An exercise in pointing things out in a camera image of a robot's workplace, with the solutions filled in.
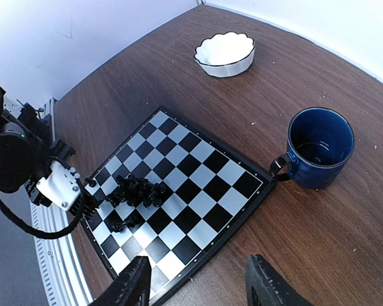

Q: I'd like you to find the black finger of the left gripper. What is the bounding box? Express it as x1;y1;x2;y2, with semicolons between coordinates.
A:
81;188;99;220

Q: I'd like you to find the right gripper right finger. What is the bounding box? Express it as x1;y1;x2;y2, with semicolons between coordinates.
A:
245;254;312;306

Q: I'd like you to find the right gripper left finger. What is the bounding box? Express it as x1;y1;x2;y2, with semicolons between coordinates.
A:
94;256;151;306

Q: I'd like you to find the black chess piece corner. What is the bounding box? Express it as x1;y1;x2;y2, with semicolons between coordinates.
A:
84;178;97;188

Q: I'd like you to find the black chess piece lone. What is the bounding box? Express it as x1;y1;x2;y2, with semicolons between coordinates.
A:
124;214;140;228

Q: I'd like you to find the folding black silver chessboard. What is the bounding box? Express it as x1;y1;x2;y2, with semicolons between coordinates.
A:
82;108;275;305

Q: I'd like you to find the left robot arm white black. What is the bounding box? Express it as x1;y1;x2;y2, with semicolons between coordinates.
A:
0;86;99;220

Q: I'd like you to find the pile of black chess pieces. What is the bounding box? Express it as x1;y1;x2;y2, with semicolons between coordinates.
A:
105;174;168;208

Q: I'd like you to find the dark blue ceramic mug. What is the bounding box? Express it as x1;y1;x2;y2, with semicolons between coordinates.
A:
269;107;355;189

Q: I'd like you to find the white scalloped ceramic bowl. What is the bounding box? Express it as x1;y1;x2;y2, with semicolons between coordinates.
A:
194;32;255;78

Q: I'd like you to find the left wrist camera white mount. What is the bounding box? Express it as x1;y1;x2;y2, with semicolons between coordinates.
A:
25;157;84;215

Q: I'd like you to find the left black braided cable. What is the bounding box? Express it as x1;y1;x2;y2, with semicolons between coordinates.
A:
0;180;86;240

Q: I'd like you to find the aluminium front rail frame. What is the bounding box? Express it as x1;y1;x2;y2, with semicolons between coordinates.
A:
30;98;93;306

